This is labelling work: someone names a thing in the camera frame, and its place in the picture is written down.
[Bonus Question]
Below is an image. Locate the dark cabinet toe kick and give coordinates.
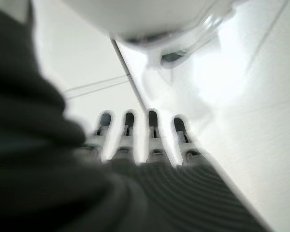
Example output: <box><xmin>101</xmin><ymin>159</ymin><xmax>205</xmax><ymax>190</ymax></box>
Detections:
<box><xmin>110</xmin><ymin>38</ymin><xmax>148</xmax><ymax>115</ymax></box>

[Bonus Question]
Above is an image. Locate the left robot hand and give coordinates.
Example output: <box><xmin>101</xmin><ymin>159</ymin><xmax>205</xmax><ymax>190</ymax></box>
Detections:
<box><xmin>0</xmin><ymin>0</ymin><xmax>274</xmax><ymax>232</ymax></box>

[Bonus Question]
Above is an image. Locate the black left robot foot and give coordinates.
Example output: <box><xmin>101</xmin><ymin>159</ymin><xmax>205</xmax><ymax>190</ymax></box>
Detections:
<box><xmin>160</xmin><ymin>47</ymin><xmax>189</xmax><ymax>63</ymax></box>

